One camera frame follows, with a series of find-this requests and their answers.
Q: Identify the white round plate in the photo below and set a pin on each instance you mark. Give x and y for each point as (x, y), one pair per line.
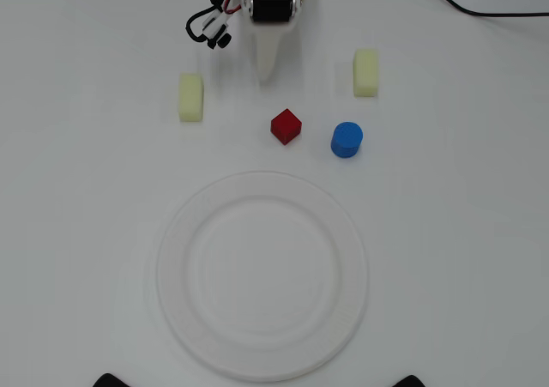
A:
(261, 276)

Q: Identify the pale yellow sponge block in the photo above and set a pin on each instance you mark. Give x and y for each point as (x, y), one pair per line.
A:
(191, 98)
(366, 73)

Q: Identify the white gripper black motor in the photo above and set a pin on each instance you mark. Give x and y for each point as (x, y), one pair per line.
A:
(269, 9)

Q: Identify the blue cylinder block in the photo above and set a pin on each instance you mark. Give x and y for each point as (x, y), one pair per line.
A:
(346, 140)

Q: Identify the red cube block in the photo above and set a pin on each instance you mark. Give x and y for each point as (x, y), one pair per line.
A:
(286, 126)

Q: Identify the black stand foot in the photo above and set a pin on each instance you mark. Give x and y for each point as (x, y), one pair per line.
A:
(411, 381)
(110, 381)

